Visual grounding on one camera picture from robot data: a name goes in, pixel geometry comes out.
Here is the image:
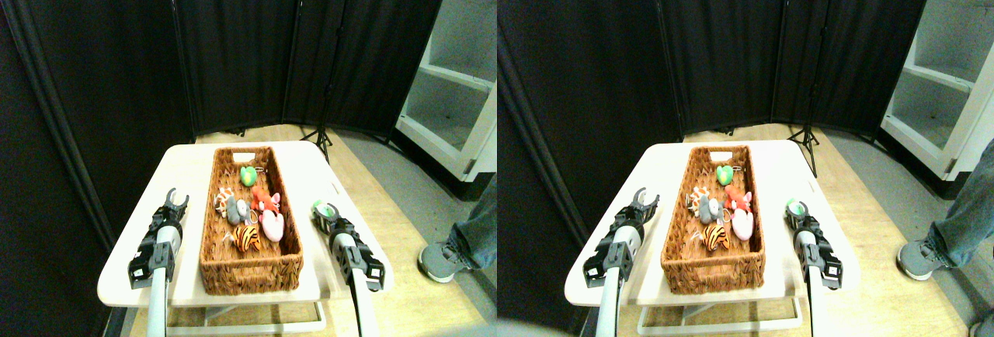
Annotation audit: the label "grey plush toy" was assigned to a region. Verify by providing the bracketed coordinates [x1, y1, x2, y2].
[224, 197, 253, 225]
[695, 196, 727, 225]

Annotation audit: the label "person's legs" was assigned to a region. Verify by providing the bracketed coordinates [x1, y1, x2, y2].
[418, 174, 497, 284]
[897, 139, 994, 282]

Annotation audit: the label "pink plush toy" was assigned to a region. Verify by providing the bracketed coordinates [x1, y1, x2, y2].
[259, 209, 285, 242]
[730, 209, 755, 241]

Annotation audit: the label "orange black striped toy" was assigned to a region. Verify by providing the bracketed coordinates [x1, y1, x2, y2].
[225, 224, 262, 254]
[695, 224, 732, 252]

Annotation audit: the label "brown wicker basket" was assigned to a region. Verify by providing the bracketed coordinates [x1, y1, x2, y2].
[199, 145, 305, 297]
[660, 144, 766, 295]

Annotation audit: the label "low white table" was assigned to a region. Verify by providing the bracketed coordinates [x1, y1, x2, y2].
[564, 141, 862, 335]
[96, 141, 395, 335]

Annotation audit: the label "red plush toy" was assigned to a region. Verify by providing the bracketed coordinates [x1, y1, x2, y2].
[724, 186, 752, 214]
[250, 187, 282, 214]

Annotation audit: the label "white shelf unit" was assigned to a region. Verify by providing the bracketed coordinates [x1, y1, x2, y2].
[394, 0, 497, 182]
[880, 0, 994, 181]

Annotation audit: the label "black curtain stand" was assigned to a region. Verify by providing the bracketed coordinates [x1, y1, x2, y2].
[300, 25, 345, 164]
[787, 25, 827, 177]

